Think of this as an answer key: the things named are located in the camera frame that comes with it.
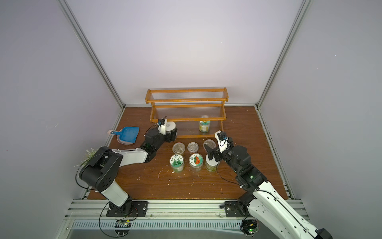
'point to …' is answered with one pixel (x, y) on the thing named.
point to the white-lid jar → (170, 129)
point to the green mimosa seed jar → (176, 162)
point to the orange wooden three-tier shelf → (197, 112)
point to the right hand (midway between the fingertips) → (214, 138)
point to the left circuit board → (123, 227)
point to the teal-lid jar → (204, 126)
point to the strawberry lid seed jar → (196, 162)
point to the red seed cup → (193, 147)
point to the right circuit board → (250, 227)
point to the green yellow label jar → (211, 165)
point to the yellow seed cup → (178, 148)
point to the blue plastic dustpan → (129, 134)
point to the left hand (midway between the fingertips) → (172, 126)
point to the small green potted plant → (89, 155)
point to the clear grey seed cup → (210, 143)
